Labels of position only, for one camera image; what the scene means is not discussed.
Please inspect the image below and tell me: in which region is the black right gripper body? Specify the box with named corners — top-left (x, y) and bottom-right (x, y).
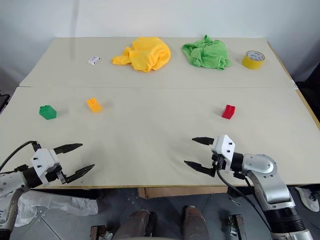
top-left (211, 152), bottom-right (228, 174)

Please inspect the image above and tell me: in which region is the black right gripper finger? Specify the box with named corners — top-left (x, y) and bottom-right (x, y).
top-left (191, 136), bottom-right (216, 147)
top-left (183, 160), bottom-right (217, 178)

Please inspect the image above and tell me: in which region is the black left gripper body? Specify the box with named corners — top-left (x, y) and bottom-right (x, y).
top-left (44, 162), bottom-right (70, 186)

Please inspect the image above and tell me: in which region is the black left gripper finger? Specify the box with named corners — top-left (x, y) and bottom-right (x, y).
top-left (53, 143), bottom-right (84, 155)
top-left (64, 163), bottom-right (96, 185)

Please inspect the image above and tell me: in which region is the brown cardboard piece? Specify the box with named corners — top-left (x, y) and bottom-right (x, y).
top-left (137, 186), bottom-right (229, 199)

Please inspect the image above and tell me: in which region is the white plastic bag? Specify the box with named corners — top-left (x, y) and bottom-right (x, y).
top-left (15, 191), bottom-right (99, 228)

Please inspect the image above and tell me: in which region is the red toy brick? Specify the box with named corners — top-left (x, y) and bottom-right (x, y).
top-left (221, 104), bottom-right (236, 120)

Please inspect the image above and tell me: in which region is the green toy brick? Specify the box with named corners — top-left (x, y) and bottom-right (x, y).
top-left (38, 104), bottom-right (58, 121)

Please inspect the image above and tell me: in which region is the orange toy brick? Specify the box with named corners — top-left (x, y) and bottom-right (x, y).
top-left (86, 97), bottom-right (103, 114)

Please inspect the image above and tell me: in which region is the dark brown rounded shape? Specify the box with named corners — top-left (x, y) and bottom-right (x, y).
top-left (181, 205), bottom-right (210, 240)
top-left (113, 209), bottom-right (158, 240)

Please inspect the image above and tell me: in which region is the green cloth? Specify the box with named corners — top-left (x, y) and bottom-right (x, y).
top-left (181, 34), bottom-right (233, 71)

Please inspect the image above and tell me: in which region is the small white box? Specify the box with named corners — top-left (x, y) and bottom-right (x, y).
top-left (87, 55), bottom-right (101, 66)

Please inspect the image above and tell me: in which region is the yellow tape roll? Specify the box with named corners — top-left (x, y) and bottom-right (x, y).
top-left (241, 50), bottom-right (266, 70)

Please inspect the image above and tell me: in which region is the white shoe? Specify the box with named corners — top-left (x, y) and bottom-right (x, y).
top-left (295, 186), bottom-right (320, 214)

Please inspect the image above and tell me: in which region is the yellow cloth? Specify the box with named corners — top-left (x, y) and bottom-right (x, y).
top-left (111, 36), bottom-right (172, 73)

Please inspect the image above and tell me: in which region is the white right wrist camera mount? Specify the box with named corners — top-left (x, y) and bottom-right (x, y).
top-left (211, 134), bottom-right (237, 166)

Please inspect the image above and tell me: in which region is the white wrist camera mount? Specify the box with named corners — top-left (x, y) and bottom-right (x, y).
top-left (30, 147), bottom-right (61, 186)
top-left (211, 134), bottom-right (237, 166)

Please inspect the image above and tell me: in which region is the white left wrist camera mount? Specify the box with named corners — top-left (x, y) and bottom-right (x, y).
top-left (30, 147), bottom-right (61, 186)

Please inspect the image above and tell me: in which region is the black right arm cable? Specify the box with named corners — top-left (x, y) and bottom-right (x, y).
top-left (215, 168), bottom-right (273, 233)

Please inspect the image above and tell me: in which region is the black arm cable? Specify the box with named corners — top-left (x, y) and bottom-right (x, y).
top-left (215, 168), bottom-right (273, 233)
top-left (0, 140), bottom-right (42, 173)

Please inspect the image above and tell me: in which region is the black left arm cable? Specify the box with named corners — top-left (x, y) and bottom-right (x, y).
top-left (0, 140), bottom-right (42, 173)

